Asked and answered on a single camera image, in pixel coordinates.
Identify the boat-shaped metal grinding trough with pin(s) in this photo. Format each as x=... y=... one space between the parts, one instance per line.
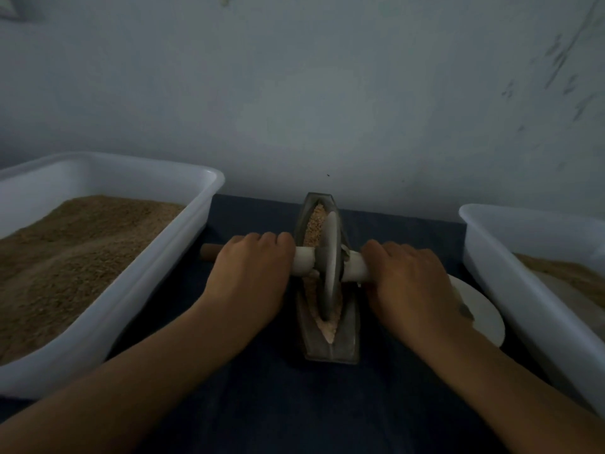
x=329 y=350

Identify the white round plate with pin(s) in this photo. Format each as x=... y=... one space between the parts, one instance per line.
x=482 y=312

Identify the large brown grain heap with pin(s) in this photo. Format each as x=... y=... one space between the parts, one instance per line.
x=61 y=269
x=569 y=274

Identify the person's right forearm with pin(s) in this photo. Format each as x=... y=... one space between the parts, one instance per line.
x=525 y=402

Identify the person's right hand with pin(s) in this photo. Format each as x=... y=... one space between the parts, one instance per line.
x=411 y=293

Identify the person's left hand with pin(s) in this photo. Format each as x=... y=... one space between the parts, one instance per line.
x=248 y=277

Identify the person's left forearm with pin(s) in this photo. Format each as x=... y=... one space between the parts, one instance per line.
x=99 y=402

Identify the white plastic tub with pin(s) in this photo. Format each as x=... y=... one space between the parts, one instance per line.
x=161 y=265
x=529 y=312

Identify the dark blue table cloth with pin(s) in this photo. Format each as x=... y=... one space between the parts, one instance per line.
x=302 y=416

